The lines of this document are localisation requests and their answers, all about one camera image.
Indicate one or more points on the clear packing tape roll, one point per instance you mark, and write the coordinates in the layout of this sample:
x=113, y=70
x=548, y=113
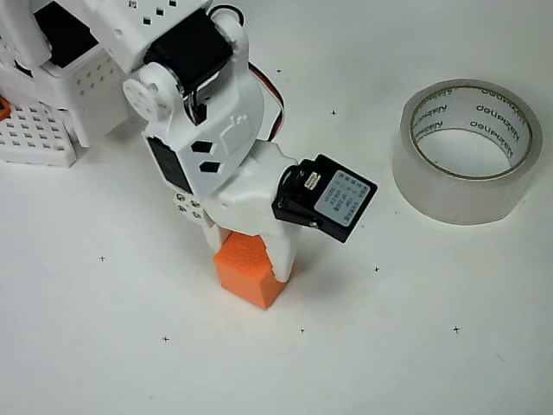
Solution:
x=453, y=199

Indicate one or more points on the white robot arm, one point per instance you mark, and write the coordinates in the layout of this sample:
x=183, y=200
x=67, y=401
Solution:
x=224, y=112

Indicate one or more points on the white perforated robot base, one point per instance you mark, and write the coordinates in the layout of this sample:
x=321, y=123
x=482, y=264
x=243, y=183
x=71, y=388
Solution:
x=30, y=134

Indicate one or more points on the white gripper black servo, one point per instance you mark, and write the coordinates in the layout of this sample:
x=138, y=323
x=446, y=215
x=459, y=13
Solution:
x=252, y=203

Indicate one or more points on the orange clamp piece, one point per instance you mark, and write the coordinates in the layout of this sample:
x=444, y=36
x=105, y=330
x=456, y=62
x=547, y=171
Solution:
x=3, y=108

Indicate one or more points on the orange foam cube block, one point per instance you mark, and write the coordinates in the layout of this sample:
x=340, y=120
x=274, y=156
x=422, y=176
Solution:
x=242, y=268

